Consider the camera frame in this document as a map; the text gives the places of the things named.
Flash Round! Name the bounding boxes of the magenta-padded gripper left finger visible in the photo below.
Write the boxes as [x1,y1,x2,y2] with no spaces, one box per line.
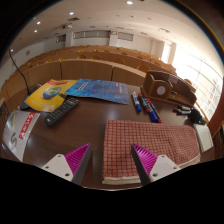
[41,142,92,185]

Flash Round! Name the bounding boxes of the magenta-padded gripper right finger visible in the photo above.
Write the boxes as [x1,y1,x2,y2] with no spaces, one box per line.
[130,143,183,186]

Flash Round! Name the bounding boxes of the red checked towel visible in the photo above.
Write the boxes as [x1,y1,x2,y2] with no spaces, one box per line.
[101,119,202,185]

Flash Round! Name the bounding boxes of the blue marker pen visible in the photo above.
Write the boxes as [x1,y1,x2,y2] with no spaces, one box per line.
[143,99,159,124]

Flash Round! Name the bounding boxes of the red marker pen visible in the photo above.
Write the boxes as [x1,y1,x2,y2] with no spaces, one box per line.
[146,96,163,124]

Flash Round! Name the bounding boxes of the black remote control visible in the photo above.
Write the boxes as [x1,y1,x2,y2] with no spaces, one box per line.
[43,96,81,127]

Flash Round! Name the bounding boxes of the white leaflet with red print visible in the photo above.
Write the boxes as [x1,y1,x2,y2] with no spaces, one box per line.
[2,109,41,163]

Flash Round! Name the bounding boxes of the black marker pen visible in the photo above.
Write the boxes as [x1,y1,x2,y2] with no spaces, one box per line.
[176,104,193,112]
[173,109,192,116]

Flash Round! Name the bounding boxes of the white marker with red cap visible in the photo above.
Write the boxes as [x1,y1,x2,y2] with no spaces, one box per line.
[137,92,151,114]

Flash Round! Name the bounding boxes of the black handheld microphone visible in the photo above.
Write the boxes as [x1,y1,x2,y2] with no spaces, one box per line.
[188,108,208,126]

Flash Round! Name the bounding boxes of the white marker with blue cap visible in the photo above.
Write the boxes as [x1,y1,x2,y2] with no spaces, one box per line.
[131,90,142,113]

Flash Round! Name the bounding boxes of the yellow booklet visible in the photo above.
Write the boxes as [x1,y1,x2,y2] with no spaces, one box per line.
[24,79,78,113]

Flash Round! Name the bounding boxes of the black gooseneck desk microphone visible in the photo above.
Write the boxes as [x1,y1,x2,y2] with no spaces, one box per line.
[8,49,43,111]

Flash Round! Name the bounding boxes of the wooden desk organizer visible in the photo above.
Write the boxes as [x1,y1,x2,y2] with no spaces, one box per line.
[140,69,198,108]

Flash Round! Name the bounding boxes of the blue booklet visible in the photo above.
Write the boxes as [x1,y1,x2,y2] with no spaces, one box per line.
[64,78,130,105]

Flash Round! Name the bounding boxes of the rows of wooden lecture seats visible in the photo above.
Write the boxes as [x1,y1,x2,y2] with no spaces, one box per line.
[0,44,194,104]

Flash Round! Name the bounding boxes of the large bright window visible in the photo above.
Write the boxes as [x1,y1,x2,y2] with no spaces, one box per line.
[161,42,224,121]

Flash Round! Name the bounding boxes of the recessed ceiling lights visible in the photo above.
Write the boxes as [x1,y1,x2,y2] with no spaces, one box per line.
[33,0,134,34]

